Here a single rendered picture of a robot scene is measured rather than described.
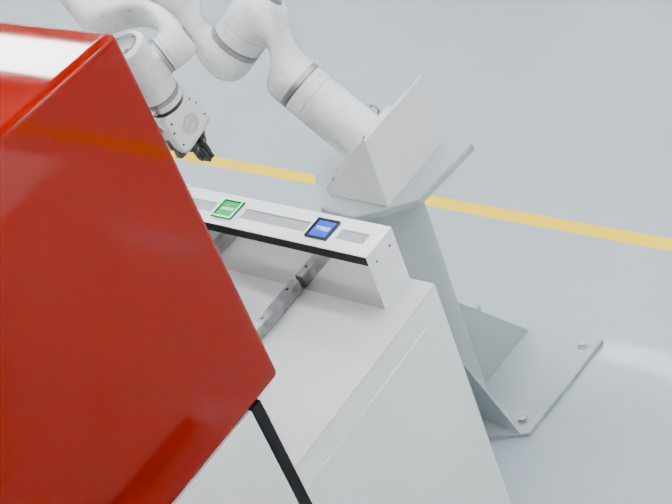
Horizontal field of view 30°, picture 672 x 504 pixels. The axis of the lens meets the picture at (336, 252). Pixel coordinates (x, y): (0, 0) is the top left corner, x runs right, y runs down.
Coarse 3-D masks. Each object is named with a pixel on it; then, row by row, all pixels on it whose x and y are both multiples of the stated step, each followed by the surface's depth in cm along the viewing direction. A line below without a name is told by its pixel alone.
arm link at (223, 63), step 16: (160, 0) 271; (176, 0) 271; (192, 0) 272; (176, 16) 273; (192, 16) 273; (192, 32) 275; (208, 32) 278; (208, 48) 277; (224, 48) 276; (208, 64) 278; (224, 64) 278; (240, 64) 278; (224, 80) 282
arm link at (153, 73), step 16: (128, 32) 238; (128, 48) 234; (144, 48) 235; (128, 64) 234; (144, 64) 236; (160, 64) 238; (144, 80) 238; (160, 80) 240; (144, 96) 241; (160, 96) 241
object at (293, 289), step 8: (296, 280) 260; (288, 288) 259; (296, 288) 260; (280, 296) 258; (288, 296) 258; (296, 296) 260; (272, 304) 257; (280, 304) 257; (288, 304) 259; (264, 312) 256; (272, 312) 255; (280, 312) 257; (256, 320) 254; (264, 320) 254; (272, 320) 255; (256, 328) 252; (264, 328) 254; (264, 336) 254
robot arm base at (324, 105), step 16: (304, 80) 274; (320, 80) 275; (304, 96) 275; (320, 96) 274; (336, 96) 275; (352, 96) 278; (304, 112) 276; (320, 112) 275; (336, 112) 274; (352, 112) 275; (368, 112) 277; (384, 112) 274; (320, 128) 277; (336, 128) 275; (352, 128) 274; (368, 128) 271; (336, 144) 277; (352, 144) 275
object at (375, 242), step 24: (192, 192) 277; (216, 192) 274; (240, 216) 265; (264, 216) 262; (288, 216) 259; (312, 216) 256; (336, 216) 254; (288, 240) 253; (312, 240) 250; (336, 240) 248; (360, 240) 246; (384, 240) 245; (384, 264) 246; (384, 288) 248
